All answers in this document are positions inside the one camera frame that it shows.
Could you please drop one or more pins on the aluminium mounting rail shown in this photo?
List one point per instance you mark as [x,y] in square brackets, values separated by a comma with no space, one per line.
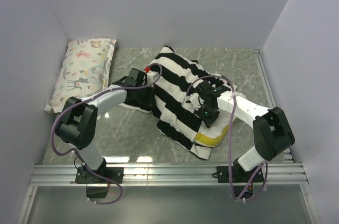
[177,174]

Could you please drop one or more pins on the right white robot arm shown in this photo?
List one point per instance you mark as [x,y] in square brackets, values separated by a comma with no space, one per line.
[271,130]

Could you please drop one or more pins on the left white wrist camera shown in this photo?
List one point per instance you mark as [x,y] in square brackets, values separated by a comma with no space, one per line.
[151,76]

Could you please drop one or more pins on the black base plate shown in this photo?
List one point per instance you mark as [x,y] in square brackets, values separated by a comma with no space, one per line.
[106,175]
[222,175]

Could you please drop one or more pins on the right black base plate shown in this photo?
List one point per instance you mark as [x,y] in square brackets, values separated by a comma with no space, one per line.
[222,175]

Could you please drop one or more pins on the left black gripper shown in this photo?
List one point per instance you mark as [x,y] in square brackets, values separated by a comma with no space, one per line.
[149,101]

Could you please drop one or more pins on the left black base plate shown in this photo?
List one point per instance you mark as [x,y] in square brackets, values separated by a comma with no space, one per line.
[106,175]

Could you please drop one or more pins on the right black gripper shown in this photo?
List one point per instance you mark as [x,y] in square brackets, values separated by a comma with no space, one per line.
[208,122]

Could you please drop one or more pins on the black white striped pillowcase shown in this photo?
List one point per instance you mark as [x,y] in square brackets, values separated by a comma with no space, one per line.
[177,120]

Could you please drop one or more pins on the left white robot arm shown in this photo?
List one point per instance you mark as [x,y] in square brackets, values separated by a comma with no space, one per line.
[76,124]

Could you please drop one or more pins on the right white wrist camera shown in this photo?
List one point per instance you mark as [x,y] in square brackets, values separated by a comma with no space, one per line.
[193,101]

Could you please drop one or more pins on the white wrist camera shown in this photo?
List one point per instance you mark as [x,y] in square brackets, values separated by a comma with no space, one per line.
[151,76]
[193,101]

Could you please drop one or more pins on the white pillow yellow edge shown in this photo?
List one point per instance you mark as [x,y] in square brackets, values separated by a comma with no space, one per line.
[211,137]

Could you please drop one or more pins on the floral patterned pillow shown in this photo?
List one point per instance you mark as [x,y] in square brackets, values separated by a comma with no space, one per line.
[84,72]

